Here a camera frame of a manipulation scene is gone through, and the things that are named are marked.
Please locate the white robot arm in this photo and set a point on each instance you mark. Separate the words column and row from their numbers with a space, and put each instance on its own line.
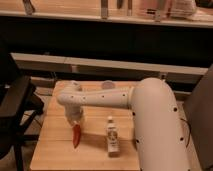
column 158, row 130

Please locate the grey panel right edge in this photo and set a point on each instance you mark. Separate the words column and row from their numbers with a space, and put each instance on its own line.
column 199, row 112

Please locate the red chili pepper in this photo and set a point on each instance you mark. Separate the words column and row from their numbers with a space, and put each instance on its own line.
column 76, row 135

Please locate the black chair left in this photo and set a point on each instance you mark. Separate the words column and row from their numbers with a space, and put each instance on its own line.
column 19, row 105

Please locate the long white shelf rail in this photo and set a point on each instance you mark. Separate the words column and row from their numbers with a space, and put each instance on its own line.
column 66, row 63

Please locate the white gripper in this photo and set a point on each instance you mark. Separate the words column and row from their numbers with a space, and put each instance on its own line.
column 74, row 114

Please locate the small grey round disc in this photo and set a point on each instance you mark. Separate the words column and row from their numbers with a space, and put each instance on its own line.
column 108, row 84

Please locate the white labelled bottle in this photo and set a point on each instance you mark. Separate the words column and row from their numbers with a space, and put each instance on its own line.
column 112, row 138

